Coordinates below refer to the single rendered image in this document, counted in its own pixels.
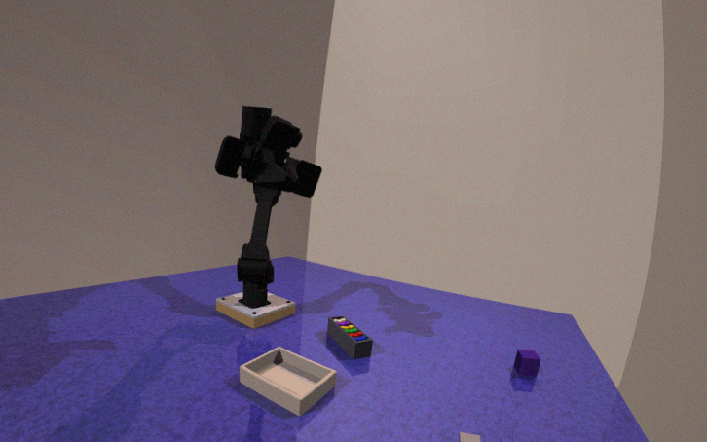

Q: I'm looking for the small purple cube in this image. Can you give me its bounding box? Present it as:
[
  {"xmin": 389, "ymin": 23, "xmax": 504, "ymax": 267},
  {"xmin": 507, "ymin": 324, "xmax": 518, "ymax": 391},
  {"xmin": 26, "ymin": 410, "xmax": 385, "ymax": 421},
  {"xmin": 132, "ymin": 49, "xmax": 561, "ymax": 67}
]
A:
[{"xmin": 514, "ymin": 350, "xmax": 540, "ymax": 377}]

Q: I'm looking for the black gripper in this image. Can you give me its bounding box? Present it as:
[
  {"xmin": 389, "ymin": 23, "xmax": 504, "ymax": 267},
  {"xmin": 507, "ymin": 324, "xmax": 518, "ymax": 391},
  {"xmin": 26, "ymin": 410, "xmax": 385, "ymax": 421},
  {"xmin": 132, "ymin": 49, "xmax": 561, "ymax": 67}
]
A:
[{"xmin": 215, "ymin": 135, "xmax": 321, "ymax": 198}]

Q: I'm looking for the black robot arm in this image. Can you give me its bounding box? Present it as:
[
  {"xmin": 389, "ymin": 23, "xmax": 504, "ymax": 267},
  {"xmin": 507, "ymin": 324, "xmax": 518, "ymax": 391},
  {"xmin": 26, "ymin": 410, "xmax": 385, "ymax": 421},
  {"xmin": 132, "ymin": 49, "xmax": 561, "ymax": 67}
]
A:
[{"xmin": 237, "ymin": 106, "xmax": 303, "ymax": 309}]

